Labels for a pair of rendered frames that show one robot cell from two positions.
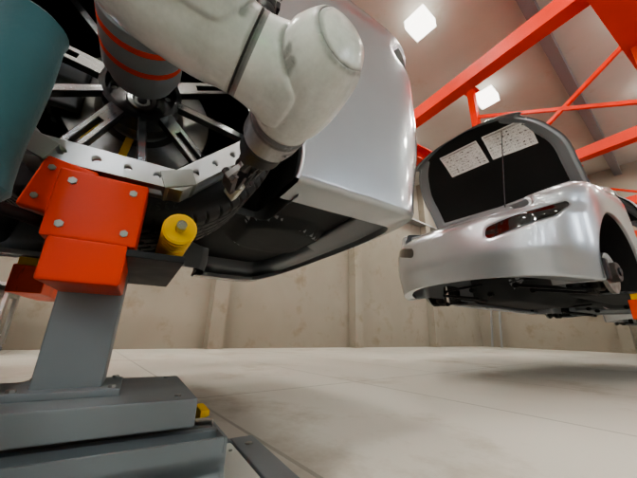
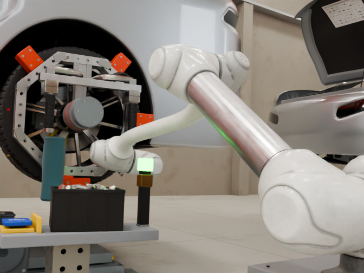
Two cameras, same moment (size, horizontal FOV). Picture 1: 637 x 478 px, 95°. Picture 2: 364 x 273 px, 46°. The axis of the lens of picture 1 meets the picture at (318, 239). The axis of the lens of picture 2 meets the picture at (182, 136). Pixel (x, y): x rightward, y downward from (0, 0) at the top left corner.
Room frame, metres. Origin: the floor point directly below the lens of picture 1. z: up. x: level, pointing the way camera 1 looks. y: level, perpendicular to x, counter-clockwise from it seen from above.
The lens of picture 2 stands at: (-1.43, -0.19, 0.64)
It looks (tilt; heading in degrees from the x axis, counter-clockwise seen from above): 4 degrees up; 3
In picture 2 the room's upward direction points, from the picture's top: 2 degrees clockwise
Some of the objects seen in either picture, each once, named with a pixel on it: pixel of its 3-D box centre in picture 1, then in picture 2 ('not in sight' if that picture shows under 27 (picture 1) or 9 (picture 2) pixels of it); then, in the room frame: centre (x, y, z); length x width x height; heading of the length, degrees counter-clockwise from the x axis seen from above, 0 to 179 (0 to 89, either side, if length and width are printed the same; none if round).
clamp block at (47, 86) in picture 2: not in sight; (49, 87); (0.19, 0.41, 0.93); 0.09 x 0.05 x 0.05; 31
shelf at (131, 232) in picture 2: not in sight; (78, 233); (-0.20, 0.15, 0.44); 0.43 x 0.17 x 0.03; 121
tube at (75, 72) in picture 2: not in sight; (64, 67); (0.30, 0.39, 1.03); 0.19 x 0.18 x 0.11; 31
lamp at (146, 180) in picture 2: not in sight; (144, 180); (-0.10, -0.02, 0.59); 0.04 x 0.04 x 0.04; 31
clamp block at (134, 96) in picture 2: not in sight; (130, 97); (0.37, 0.11, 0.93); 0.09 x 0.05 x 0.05; 31
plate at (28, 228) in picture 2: not in sight; (16, 228); (-0.29, 0.30, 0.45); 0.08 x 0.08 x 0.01; 31
